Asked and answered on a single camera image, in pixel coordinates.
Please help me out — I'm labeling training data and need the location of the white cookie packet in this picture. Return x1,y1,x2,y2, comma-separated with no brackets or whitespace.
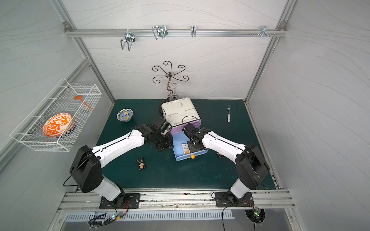
182,143,191,155

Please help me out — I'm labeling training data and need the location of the blue drawer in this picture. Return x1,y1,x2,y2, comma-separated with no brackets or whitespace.
172,132,208,161

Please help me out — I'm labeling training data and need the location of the purple drawer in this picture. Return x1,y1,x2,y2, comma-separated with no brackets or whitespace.
170,121,202,135

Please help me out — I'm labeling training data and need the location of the white drawer cabinet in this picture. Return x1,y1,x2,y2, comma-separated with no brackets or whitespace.
161,97,201,128

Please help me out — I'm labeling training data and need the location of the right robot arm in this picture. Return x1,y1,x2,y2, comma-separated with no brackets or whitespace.
182,124,270,204

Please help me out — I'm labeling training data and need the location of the green table mat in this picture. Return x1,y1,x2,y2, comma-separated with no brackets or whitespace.
97,99,259,189

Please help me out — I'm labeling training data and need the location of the blue patterned bowl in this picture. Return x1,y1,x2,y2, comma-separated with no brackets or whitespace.
117,108,134,122

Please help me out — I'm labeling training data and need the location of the metal fork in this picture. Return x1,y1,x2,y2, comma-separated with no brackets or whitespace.
227,105,231,123

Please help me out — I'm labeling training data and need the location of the orange spatula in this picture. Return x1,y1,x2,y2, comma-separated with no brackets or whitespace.
74,95,93,111

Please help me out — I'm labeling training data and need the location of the white vent strip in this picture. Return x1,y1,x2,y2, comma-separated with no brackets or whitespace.
64,209,235,222

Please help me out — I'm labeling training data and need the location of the orange patterned plate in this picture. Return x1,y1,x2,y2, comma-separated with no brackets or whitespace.
42,113,75,138

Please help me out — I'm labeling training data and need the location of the metal hook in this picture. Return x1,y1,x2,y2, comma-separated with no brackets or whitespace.
152,26,168,40
120,30,136,51
191,26,197,38
251,26,276,38

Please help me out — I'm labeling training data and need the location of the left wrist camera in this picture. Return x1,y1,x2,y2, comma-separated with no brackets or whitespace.
155,118,171,134

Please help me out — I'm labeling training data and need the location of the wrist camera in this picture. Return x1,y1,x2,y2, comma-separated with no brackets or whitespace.
155,118,171,134
182,123,199,140

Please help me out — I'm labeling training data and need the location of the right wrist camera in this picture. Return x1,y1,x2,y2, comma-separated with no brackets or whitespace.
182,123,199,140

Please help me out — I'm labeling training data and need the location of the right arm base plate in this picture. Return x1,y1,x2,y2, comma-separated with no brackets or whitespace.
211,192,254,208

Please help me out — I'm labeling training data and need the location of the brown wire mug tree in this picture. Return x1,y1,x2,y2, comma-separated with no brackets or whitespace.
152,61,189,97

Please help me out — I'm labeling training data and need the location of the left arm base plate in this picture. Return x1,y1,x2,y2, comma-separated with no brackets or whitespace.
99,193,141,210

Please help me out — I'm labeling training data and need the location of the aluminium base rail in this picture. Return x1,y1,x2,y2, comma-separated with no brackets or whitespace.
58,189,295,212

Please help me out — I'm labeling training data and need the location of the white wire basket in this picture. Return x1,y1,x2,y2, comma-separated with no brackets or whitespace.
10,79,102,152

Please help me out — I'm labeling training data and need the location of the aluminium top rail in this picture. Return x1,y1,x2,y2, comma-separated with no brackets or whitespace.
65,28,288,38

